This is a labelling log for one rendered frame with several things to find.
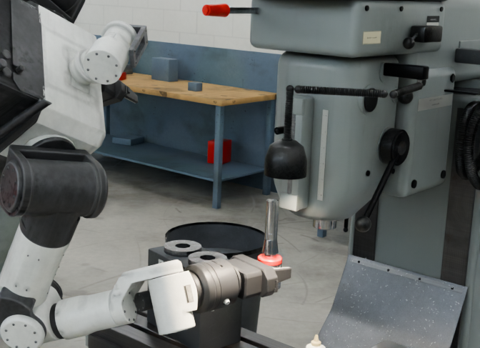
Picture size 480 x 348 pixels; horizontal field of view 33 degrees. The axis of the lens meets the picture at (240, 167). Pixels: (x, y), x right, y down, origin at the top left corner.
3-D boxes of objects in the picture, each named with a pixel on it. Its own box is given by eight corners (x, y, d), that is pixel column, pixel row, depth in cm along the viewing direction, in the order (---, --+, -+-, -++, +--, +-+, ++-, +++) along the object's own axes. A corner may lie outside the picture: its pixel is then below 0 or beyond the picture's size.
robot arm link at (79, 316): (118, 340, 141) (21, 361, 145) (130, 303, 150) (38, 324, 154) (93, 294, 136) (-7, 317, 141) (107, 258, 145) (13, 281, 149)
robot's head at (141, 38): (88, 39, 135) (132, 42, 134) (103, 15, 141) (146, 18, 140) (92, 71, 139) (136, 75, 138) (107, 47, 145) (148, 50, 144)
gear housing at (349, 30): (356, 58, 137) (360, -2, 135) (245, 47, 153) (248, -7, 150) (444, 52, 163) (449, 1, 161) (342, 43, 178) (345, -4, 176)
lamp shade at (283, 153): (262, 178, 134) (264, 141, 133) (265, 168, 141) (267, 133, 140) (306, 181, 134) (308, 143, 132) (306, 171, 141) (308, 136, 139)
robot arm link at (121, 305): (173, 259, 138) (102, 276, 141) (185, 311, 137) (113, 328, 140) (185, 258, 144) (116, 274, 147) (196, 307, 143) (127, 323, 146)
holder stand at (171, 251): (198, 354, 180) (201, 269, 176) (146, 321, 197) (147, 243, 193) (241, 341, 188) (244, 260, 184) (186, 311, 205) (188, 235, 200)
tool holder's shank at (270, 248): (277, 254, 156) (280, 198, 154) (278, 259, 153) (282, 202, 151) (261, 254, 156) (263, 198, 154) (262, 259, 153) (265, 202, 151)
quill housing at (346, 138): (344, 232, 148) (357, 57, 141) (257, 209, 161) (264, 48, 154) (396, 214, 163) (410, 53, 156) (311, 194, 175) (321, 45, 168)
